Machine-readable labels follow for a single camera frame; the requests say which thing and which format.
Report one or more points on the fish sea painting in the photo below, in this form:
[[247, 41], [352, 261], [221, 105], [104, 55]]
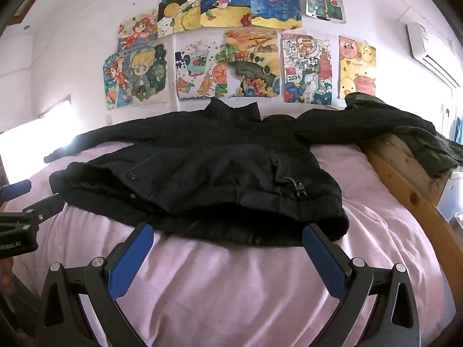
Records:
[[226, 3]]

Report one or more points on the blond boy green drawing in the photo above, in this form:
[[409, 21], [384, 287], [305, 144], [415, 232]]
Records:
[[148, 76]]

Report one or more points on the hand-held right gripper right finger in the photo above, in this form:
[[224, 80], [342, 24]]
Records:
[[323, 260]]

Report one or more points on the dark green garment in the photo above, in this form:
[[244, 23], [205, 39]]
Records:
[[430, 151]]

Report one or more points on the person's left hand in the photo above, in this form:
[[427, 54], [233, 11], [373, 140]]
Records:
[[5, 278]]

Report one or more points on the flying girl blue drawing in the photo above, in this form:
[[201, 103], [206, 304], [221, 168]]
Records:
[[115, 79]]

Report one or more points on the drink and citrus drawing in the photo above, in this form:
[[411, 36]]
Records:
[[199, 68]]

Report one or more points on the wooden bed frame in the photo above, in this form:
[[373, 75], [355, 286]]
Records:
[[408, 173]]

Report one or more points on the yellow bears drawing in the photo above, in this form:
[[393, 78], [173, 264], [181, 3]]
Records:
[[358, 68]]

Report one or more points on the pagoda drawing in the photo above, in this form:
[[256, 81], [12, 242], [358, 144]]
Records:
[[307, 68]]

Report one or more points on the orange-haired girl drawing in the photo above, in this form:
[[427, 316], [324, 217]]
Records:
[[139, 30]]

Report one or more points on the white air conditioner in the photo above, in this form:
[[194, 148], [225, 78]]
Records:
[[430, 52]]

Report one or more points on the blue hanging cloth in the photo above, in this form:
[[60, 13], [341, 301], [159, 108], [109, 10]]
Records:
[[459, 128]]

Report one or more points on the pink jellyfish painting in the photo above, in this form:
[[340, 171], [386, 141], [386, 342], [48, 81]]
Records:
[[275, 1]]

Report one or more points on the bright window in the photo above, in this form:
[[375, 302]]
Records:
[[32, 133]]

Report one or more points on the pineapple pattern drawing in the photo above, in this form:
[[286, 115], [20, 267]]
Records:
[[179, 11]]

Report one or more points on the landscape fields painting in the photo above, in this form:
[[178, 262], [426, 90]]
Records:
[[253, 61]]

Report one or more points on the white storage box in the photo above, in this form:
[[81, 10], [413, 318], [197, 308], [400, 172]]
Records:
[[452, 195]]

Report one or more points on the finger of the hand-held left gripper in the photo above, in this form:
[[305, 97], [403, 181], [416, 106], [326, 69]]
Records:
[[45, 206], [14, 189]]

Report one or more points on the white wall pipe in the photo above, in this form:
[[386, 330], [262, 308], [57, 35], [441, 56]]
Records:
[[174, 7]]

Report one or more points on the pink blanket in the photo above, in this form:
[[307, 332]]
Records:
[[231, 289]]

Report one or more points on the black jacket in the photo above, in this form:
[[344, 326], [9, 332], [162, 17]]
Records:
[[217, 173]]

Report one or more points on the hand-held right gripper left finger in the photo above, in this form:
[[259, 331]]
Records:
[[132, 260]]

